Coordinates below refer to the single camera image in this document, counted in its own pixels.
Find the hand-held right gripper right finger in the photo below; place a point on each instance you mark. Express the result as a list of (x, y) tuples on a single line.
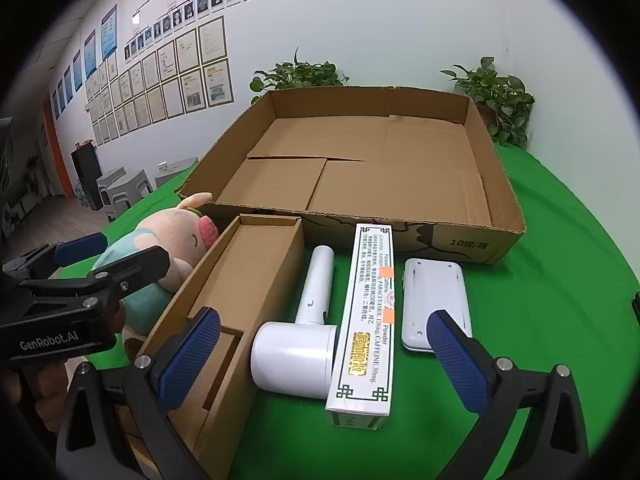
[(455, 365)]

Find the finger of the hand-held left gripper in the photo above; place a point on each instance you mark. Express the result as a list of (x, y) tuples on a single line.
[(135, 270), (80, 249)]

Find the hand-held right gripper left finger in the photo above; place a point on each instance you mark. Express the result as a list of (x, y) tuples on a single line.
[(190, 355)]

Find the pink plush pig toy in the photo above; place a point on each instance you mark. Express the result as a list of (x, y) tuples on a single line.
[(165, 232)]

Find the narrow cardboard box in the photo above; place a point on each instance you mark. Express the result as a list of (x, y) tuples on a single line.
[(250, 280)]

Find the white tube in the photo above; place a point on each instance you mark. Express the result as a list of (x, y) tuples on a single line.
[(295, 355)]

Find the long white medicine box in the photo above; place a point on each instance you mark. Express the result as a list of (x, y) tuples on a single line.
[(362, 310)]

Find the large shallow cardboard box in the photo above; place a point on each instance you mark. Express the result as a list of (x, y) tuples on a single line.
[(400, 170)]

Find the person's left hand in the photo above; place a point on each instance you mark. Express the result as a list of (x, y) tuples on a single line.
[(47, 395)]

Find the grey stool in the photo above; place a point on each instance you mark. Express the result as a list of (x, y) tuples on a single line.
[(111, 180), (127, 192)]

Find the black cabinet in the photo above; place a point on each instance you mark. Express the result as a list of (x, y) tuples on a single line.
[(87, 175)]

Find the white rectangular device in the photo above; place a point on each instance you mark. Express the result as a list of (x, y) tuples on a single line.
[(430, 285)]

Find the grey side table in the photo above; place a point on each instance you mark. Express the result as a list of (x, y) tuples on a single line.
[(177, 172)]

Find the green tablecloth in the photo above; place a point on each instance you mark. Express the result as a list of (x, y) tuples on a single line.
[(550, 285)]

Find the bushy potted green plant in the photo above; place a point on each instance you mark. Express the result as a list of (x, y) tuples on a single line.
[(295, 75)]

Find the wall of framed certificates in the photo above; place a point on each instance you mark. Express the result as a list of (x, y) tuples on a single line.
[(190, 85)]

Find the row of blue wall posters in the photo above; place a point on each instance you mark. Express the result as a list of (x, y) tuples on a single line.
[(109, 32)]

